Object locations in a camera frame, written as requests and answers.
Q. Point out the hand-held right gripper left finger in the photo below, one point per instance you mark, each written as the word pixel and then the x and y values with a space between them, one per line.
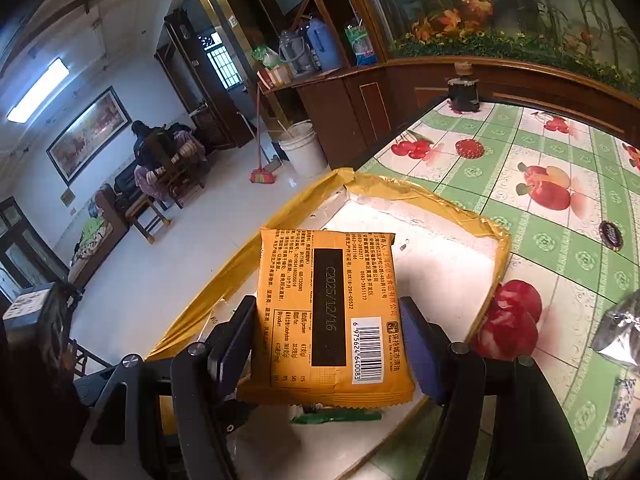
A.
pixel 231 342

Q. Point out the green snack packet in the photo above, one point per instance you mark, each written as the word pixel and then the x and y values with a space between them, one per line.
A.
pixel 340 416

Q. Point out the fruit print tablecloth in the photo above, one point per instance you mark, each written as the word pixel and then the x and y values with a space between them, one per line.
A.
pixel 550 220

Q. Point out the clear plastic jug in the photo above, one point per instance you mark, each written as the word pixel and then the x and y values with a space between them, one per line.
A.
pixel 295 52

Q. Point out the red broom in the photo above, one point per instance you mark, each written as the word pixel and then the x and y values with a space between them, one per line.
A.
pixel 262 172

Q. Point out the flower wall mural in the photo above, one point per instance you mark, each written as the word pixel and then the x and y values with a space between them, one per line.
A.
pixel 500 5

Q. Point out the blue thermos jug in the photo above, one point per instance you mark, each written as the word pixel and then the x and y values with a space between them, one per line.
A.
pixel 324 45

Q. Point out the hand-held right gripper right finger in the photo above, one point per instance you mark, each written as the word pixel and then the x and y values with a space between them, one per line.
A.
pixel 417 347

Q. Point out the round dark purple disc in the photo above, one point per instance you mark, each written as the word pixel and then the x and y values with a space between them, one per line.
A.
pixel 610 235

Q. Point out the ceiling light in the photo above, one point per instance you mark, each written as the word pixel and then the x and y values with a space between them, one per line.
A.
pixel 37 91

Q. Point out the silver snack packet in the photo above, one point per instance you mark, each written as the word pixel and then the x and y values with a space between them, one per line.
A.
pixel 617 335

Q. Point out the small black pot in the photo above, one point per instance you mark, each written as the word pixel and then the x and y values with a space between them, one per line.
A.
pixel 463 91

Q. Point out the wooden cabinet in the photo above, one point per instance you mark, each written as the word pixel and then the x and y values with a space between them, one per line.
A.
pixel 340 105

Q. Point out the wooden bench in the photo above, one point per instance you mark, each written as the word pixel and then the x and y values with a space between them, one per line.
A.
pixel 97 240

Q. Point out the orange snack packet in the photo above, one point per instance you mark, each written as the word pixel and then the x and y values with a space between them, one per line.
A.
pixel 325 310

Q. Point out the green-white plastic bag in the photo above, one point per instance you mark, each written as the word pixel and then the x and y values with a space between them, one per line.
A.
pixel 267 57

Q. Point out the white plastic bucket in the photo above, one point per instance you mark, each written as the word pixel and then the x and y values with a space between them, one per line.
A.
pixel 302 150

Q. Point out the framed wall painting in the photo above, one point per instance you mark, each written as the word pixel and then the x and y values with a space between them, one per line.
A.
pixel 89 132

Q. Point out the wooden chair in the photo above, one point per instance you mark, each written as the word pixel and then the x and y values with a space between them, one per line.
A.
pixel 172 170

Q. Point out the black-white patterned snack packet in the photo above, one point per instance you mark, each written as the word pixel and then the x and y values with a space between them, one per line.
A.
pixel 622 402

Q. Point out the blue-white plastic bag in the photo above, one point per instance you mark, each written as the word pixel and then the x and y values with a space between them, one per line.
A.
pixel 361 42

